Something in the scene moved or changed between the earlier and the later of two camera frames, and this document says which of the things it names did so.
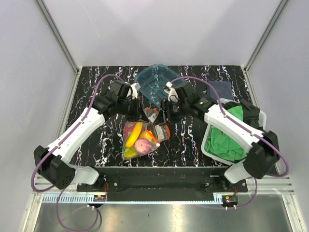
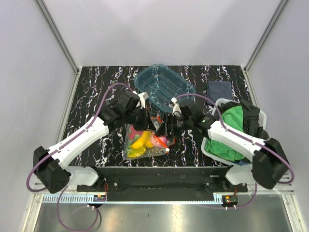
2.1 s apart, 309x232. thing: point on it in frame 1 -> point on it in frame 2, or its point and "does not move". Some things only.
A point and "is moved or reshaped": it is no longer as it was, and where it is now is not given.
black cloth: x=250 y=113 does not move
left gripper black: x=139 y=113 -> x=147 y=123
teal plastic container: x=152 y=79 does not move
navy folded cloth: x=222 y=88 does not move
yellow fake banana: x=136 y=131 -> x=145 y=139
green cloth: x=221 y=145 does not move
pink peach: x=142 y=146 -> x=158 y=141
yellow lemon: x=147 y=134 -> x=148 y=144
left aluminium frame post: x=58 y=35 does not move
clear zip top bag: x=141 y=137 is moved or reshaped
